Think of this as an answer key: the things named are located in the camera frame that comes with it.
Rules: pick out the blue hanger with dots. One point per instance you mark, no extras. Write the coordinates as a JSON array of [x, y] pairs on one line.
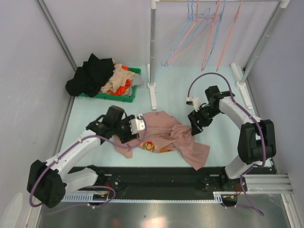
[[197, 22], [216, 33]]

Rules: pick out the blue hanger right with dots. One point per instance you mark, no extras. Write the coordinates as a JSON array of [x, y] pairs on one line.
[[216, 33]]

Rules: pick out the beige garment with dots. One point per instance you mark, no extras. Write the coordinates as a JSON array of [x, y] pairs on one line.
[[118, 79]]

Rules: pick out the white cable duct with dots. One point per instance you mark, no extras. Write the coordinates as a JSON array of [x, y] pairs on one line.
[[102, 197]]

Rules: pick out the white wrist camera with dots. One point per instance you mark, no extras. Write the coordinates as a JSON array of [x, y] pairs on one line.
[[195, 102], [137, 124]]

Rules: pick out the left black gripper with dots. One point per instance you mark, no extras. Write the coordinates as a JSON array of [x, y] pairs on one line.
[[128, 136]]

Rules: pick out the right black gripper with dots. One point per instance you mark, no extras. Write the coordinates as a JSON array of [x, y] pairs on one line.
[[194, 117]]

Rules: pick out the white clothes rack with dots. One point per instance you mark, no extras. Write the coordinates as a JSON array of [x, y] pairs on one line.
[[240, 81]]

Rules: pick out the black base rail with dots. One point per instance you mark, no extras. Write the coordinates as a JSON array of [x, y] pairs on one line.
[[131, 183]]

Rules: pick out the black garment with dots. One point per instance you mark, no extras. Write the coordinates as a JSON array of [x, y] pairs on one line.
[[90, 77]]

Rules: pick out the orange garment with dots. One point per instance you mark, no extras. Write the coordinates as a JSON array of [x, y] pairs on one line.
[[122, 89]]

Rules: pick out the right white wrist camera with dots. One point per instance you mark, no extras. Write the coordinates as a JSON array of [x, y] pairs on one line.
[[195, 102]]

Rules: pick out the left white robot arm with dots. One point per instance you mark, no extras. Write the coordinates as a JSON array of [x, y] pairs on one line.
[[51, 180]]

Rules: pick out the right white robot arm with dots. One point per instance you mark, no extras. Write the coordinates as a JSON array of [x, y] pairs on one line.
[[256, 141]]

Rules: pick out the blue hanger left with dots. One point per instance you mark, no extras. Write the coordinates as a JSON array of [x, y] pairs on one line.
[[197, 22]]

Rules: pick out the pink hanger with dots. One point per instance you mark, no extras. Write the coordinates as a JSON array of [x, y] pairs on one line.
[[229, 36], [210, 36], [216, 23]]

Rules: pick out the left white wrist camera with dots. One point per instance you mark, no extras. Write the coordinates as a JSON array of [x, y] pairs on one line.
[[137, 124]]

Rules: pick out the green plastic bin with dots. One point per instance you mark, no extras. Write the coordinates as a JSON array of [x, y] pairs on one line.
[[123, 97]]

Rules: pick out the grey garment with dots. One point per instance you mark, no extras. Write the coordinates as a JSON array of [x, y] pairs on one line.
[[137, 81]]

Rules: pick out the pink t shirt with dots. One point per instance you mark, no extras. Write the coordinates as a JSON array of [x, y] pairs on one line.
[[166, 138]]

